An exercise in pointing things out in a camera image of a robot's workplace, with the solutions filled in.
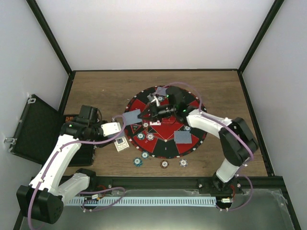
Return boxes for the dealt card seat ten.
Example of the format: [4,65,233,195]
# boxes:
[174,131,192,144]

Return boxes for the triangular all in marker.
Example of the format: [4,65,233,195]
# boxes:
[130,124,142,134]

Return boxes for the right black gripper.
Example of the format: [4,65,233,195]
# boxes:
[139,102,177,123]

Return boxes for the orange brown poker chip stack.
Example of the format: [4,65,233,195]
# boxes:
[160,160,169,169]

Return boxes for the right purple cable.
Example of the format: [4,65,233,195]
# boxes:
[155,81,254,211]

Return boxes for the blue white poker chip stack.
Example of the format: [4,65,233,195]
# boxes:
[179,159,188,167]

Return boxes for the green chips seat five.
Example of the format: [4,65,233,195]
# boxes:
[158,96,164,102]

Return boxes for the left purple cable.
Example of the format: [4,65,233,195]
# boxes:
[27,115,128,230]

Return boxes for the black frame post left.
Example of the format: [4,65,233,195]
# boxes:
[25,0,72,74]

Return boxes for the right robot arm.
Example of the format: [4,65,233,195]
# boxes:
[138,86,259,193]

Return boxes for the face up community card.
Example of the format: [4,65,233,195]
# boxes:
[150,121,161,126]

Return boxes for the green chip mat edge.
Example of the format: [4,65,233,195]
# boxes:
[141,151,149,159]

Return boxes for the dealt card seat five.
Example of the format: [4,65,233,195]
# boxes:
[155,87,166,96]

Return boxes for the green poker chip stack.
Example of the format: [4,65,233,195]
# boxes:
[133,157,142,167]

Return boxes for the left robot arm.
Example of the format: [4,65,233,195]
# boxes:
[16,105,123,229]

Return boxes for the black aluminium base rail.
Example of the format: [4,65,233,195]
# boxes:
[86,176,287,196]

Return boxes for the black poker set case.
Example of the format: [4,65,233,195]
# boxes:
[4,94,96,166]

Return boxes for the white card box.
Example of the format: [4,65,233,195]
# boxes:
[114,137,130,152]

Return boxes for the black frame post right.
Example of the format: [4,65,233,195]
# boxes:
[238,0,285,72]

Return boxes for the round red black poker mat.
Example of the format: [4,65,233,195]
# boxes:
[125,86,207,159]

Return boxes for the green chips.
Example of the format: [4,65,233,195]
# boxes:
[137,133,145,140]

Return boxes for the purple cable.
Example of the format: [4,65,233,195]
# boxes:
[155,81,254,211]
[27,115,128,230]

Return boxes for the black frame post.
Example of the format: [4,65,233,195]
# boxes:
[25,0,72,74]
[238,0,285,72]

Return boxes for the dealt card seat four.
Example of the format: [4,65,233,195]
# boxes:
[122,109,142,126]

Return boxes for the light blue slotted cable duct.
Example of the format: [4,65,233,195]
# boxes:
[66,196,216,207]

